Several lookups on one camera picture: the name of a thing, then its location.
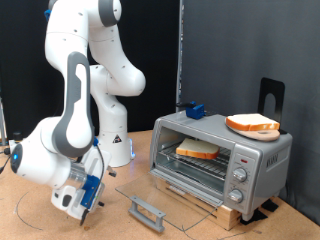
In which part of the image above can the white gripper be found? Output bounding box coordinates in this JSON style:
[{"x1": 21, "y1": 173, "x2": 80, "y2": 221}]
[{"x1": 50, "y1": 147, "x2": 118, "y2": 213}]

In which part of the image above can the white bread slice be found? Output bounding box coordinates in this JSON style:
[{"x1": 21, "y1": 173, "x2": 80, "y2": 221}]
[
  {"x1": 225, "y1": 113, "x2": 281, "y2": 132},
  {"x1": 175, "y1": 137, "x2": 221, "y2": 160}
]

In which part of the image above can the silver oven knob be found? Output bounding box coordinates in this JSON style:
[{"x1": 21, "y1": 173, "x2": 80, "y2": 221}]
[
  {"x1": 232, "y1": 167, "x2": 249, "y2": 183},
  {"x1": 227, "y1": 188, "x2": 244, "y2": 204}
]

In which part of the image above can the silver toaster oven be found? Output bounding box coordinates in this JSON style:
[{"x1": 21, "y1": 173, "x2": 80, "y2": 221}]
[{"x1": 148, "y1": 109, "x2": 294, "y2": 222}]

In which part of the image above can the white power box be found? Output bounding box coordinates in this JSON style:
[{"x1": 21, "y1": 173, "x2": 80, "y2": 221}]
[{"x1": 8, "y1": 131, "x2": 24, "y2": 150}]

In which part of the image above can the slotted wooden block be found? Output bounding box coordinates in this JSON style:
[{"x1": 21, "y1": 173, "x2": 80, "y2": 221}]
[{"x1": 155, "y1": 176, "x2": 243, "y2": 231}]

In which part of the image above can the black curtain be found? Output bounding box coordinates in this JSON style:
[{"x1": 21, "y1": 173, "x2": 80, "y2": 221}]
[{"x1": 0, "y1": 0, "x2": 181, "y2": 144}]

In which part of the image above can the black foam pad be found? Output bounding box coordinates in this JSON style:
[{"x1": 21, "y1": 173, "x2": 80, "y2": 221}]
[
  {"x1": 240, "y1": 208, "x2": 268, "y2": 225},
  {"x1": 261, "y1": 199, "x2": 279, "y2": 213}
]

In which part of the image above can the vertical metal pole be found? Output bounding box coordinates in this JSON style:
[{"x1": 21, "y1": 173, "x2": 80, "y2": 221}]
[{"x1": 175, "y1": 0, "x2": 185, "y2": 113}]

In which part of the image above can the black metal bookend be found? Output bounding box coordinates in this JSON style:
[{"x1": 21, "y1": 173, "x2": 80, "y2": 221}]
[{"x1": 258, "y1": 77, "x2": 288, "y2": 135}]

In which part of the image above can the grey curtain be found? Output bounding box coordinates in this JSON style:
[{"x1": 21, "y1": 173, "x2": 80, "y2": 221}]
[{"x1": 183, "y1": 0, "x2": 320, "y2": 226}]

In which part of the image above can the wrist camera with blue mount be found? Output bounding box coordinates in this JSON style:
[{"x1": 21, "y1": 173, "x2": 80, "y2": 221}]
[{"x1": 79, "y1": 174, "x2": 102, "y2": 210}]

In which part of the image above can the black camera cable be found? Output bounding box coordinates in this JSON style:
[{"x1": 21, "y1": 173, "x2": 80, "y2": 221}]
[{"x1": 79, "y1": 143, "x2": 106, "y2": 227}]

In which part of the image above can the wire oven rack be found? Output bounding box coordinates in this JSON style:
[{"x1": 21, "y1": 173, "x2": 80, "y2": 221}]
[{"x1": 156, "y1": 137, "x2": 233, "y2": 183}]

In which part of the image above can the long black hanging cable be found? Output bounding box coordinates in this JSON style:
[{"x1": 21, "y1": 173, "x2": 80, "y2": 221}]
[{"x1": 0, "y1": 148, "x2": 13, "y2": 175}]

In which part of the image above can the metal frame bar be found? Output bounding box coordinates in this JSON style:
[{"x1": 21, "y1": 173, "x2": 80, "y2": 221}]
[{"x1": 0, "y1": 96, "x2": 8, "y2": 147}]

